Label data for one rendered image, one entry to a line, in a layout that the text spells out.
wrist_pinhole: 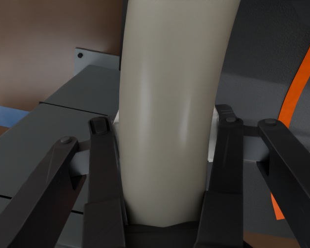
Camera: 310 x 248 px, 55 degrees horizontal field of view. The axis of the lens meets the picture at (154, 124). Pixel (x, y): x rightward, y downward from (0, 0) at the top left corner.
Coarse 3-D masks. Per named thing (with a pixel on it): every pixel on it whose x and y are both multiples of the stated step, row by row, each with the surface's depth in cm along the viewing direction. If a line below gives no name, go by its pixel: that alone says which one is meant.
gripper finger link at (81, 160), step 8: (112, 120) 19; (112, 128) 18; (80, 144) 16; (88, 144) 16; (80, 152) 16; (88, 152) 16; (72, 160) 16; (80, 160) 16; (88, 160) 16; (72, 168) 16; (80, 168) 16; (88, 168) 16; (72, 176) 16
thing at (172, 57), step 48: (144, 0) 7; (192, 0) 7; (240, 0) 8; (144, 48) 8; (192, 48) 7; (144, 96) 8; (192, 96) 8; (144, 144) 9; (192, 144) 9; (144, 192) 9; (192, 192) 9
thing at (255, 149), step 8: (224, 104) 19; (224, 112) 18; (232, 112) 18; (248, 128) 16; (256, 128) 16; (248, 136) 15; (256, 136) 15; (248, 144) 15; (256, 144) 15; (264, 144) 15; (248, 152) 15; (256, 152) 15; (264, 152) 15; (256, 160) 15; (264, 160) 15
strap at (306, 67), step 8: (304, 64) 101; (304, 72) 103; (296, 80) 104; (304, 80) 104; (296, 88) 105; (288, 96) 107; (296, 96) 106; (288, 104) 108; (280, 112) 110; (288, 112) 109; (280, 120) 111; (288, 120) 111; (272, 200) 127; (280, 216) 130
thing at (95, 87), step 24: (96, 72) 104; (120, 72) 108; (72, 96) 82; (96, 96) 85; (24, 120) 67; (48, 120) 68; (72, 120) 70; (0, 144) 57; (24, 144) 58; (48, 144) 60; (0, 168) 51; (24, 168) 52; (120, 168) 56; (0, 192) 46; (72, 216) 44; (72, 240) 40
